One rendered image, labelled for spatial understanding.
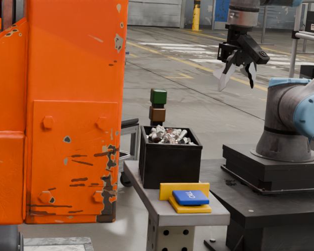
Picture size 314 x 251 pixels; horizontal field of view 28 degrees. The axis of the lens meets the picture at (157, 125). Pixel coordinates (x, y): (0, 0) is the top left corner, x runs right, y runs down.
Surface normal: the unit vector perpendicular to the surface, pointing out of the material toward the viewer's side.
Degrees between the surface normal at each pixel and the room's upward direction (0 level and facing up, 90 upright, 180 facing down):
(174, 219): 90
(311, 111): 92
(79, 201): 90
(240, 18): 93
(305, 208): 0
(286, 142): 68
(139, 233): 0
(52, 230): 0
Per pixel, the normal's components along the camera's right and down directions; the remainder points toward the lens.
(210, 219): 0.23, 0.22
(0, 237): 0.07, -0.97
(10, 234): 0.44, -0.89
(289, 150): 0.00, -0.16
